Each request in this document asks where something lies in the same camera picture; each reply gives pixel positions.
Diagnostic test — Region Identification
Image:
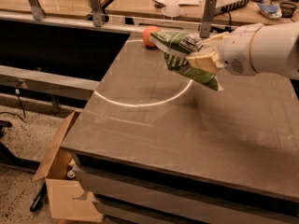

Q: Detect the open cardboard box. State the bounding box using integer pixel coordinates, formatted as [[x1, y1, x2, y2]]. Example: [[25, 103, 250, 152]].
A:
[[32, 111, 103, 224]]

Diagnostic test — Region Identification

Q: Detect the middle metal bracket post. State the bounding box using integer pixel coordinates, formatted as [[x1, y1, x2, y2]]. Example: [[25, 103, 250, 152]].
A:
[[90, 0, 104, 27]]

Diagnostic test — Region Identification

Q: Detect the left metal bracket post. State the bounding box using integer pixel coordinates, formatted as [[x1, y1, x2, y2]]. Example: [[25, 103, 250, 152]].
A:
[[28, 0, 46, 21]]

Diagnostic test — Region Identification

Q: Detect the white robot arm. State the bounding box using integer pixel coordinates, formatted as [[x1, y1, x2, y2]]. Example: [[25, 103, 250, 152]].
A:
[[186, 22, 299, 80]]

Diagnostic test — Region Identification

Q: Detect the right metal bracket post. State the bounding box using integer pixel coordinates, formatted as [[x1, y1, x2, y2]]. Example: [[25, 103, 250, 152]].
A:
[[199, 0, 217, 38]]

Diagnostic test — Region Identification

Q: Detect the blue and white cloth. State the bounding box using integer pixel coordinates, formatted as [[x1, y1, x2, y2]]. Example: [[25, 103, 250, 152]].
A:
[[258, 4, 282, 19]]

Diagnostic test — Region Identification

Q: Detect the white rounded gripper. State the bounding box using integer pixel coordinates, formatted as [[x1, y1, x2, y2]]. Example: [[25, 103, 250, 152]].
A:
[[186, 23, 263, 76]]

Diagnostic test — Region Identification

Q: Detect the orange fruit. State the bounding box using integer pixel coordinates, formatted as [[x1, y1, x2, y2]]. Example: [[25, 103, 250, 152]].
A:
[[142, 26, 161, 48]]

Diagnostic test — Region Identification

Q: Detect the green jalapeno chip bag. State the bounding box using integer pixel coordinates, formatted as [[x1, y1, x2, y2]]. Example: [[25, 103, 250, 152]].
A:
[[149, 31, 222, 91]]

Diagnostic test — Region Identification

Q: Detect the grey power strip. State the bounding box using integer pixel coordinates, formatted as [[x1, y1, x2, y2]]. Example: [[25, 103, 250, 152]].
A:
[[214, 0, 249, 15]]

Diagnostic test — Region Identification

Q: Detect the metal bracket post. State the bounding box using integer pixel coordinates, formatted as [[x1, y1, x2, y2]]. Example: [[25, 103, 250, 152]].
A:
[[28, 0, 46, 21], [90, 0, 104, 27], [199, 0, 217, 38]]

